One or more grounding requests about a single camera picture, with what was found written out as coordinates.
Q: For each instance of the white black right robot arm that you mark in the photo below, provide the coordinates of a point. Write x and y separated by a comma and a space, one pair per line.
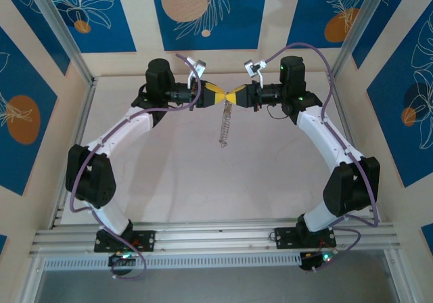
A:
314, 137

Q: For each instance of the aluminium base rail beam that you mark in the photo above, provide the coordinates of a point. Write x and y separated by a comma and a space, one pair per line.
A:
216, 237

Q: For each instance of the black controller board green light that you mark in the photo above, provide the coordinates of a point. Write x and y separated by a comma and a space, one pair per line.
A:
311, 260
121, 259

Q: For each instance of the aluminium frame post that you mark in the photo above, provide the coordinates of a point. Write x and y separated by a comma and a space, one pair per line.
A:
55, 22
361, 22

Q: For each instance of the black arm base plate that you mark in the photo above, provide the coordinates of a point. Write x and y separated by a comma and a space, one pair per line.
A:
285, 237
145, 240

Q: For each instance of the metal coil spring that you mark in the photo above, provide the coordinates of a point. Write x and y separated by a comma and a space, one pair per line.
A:
226, 127

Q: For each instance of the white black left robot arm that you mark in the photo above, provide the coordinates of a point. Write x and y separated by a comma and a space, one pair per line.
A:
132, 130

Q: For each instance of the aluminium table side rail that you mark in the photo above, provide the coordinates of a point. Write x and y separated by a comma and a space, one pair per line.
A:
341, 120
79, 130

